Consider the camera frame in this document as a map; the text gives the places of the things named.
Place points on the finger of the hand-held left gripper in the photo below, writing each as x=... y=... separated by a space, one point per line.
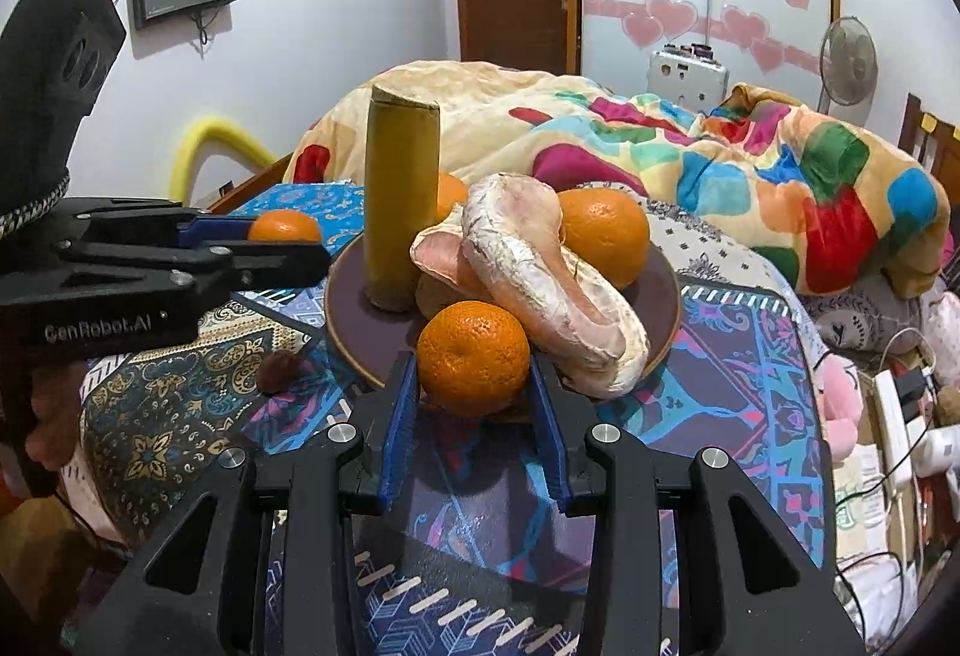
x=214 y=230
x=277 y=266

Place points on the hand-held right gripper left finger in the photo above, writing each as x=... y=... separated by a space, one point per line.
x=396 y=435

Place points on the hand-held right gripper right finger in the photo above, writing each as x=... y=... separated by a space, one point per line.
x=553 y=438

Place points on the small mandarin orange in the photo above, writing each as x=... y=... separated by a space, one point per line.
x=472 y=356
x=285 y=227

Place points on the dark purple plate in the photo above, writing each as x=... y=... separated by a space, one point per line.
x=352 y=318

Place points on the yellow sugar cane piece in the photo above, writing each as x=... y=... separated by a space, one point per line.
x=401 y=198

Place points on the large peeled pomelo piece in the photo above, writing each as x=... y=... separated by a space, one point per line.
x=555 y=296

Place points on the small peeled pomelo piece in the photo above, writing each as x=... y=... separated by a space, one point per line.
x=442 y=258

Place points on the large orange with sticker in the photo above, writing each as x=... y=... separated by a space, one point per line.
x=451 y=194

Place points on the person's left hand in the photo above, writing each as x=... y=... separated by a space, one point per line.
x=52 y=420

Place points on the yellow foam tube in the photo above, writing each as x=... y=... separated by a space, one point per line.
x=196 y=142

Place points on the small reddish brown lump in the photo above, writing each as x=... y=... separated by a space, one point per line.
x=279 y=372

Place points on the patterned blue cloth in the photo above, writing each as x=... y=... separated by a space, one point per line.
x=720 y=386

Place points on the pink plush toy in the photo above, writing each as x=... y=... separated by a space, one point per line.
x=840 y=401

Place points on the colourful patchwork quilt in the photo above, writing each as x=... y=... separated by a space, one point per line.
x=720 y=176

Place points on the grey cloth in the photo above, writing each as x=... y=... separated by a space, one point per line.
x=870 y=318

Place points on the white box appliance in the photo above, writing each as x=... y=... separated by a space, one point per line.
x=686 y=78

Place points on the standing electric fan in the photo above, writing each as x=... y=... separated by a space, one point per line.
x=847 y=63

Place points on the wooden bed headboard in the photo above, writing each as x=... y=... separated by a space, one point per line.
x=934 y=138

